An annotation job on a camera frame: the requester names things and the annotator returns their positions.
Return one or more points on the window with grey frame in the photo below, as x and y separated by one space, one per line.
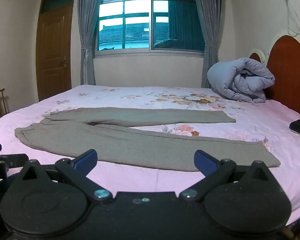
150 22

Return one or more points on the brown wooden headboard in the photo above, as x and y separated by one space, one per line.
290 75

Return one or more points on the bed with pink floral sheet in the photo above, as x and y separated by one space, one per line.
145 95

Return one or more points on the rolled blue duvet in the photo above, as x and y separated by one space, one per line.
240 80

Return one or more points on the grey curtain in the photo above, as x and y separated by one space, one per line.
210 30
87 30

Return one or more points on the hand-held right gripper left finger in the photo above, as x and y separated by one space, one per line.
86 159

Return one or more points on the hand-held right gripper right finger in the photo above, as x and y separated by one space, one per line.
205 162

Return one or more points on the brown wooden door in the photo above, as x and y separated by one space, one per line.
53 55

